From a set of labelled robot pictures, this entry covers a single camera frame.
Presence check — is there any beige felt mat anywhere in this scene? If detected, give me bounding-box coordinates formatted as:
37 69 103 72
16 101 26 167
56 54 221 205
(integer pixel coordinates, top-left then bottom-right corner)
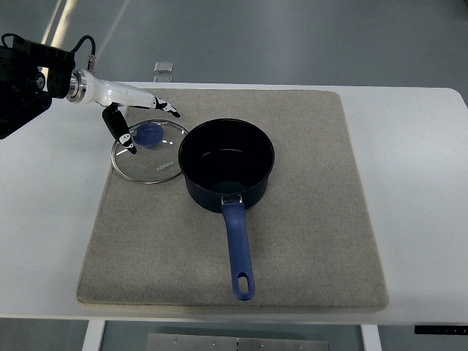
75 88 390 314

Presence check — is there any white table leg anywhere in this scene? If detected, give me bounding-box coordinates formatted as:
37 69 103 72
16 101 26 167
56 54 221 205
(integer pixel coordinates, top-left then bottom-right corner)
361 325 383 351
82 320 106 351

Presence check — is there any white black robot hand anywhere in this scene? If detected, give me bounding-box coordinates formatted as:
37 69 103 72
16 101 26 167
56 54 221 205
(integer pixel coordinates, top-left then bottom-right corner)
67 69 180 154

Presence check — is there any black desk control panel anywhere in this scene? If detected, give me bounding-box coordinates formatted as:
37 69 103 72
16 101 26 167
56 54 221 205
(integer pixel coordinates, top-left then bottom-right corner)
414 325 468 336

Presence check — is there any glass pot lid blue knob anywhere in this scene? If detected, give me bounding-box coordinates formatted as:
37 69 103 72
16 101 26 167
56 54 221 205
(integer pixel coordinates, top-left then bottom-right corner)
111 119 189 184

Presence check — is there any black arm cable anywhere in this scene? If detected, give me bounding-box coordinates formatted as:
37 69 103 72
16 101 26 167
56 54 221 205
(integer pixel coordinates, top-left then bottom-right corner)
71 34 97 71

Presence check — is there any white table leg right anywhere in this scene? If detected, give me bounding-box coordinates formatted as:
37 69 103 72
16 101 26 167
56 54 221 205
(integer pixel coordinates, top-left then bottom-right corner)
361 325 383 351

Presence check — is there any dark blue saucepan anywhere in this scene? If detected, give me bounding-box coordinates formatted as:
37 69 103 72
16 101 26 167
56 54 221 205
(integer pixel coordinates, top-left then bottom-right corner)
178 118 275 301

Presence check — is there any white table leg left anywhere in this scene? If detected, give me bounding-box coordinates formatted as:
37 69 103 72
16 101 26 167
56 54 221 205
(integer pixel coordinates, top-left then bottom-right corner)
82 320 106 351

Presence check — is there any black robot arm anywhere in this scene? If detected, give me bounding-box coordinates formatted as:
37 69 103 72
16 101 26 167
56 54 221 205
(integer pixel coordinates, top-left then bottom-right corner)
1 33 75 139

